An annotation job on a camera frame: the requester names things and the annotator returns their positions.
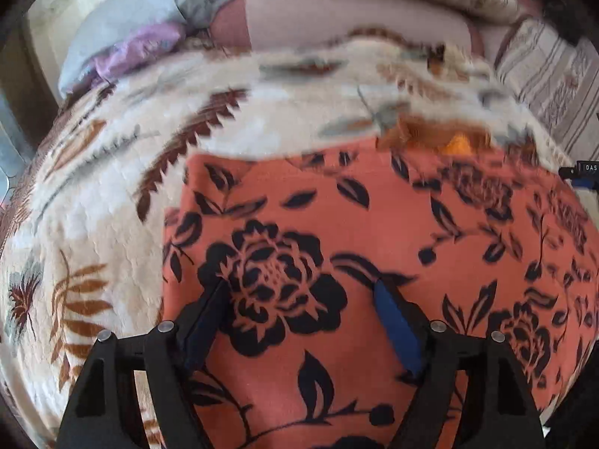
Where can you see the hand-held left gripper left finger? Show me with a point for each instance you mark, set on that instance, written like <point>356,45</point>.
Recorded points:
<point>206,325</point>

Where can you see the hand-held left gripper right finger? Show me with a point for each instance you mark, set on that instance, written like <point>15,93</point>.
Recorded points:
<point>397,329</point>

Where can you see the cream leaf-print blanket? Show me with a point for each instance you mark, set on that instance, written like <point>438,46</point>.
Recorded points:
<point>117,224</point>

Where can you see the grey-blue pillow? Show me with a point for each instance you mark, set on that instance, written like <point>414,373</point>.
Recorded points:
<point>121,23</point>

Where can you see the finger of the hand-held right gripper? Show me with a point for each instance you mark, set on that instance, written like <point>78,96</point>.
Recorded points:
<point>582,170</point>

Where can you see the purple cloth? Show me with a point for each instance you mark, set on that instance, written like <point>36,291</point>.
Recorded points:
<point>135,51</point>

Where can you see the orange floral blouse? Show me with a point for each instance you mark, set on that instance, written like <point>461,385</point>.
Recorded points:
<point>374,224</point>

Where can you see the striped floral square cushion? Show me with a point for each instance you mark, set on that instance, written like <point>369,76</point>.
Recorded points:
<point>552,79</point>

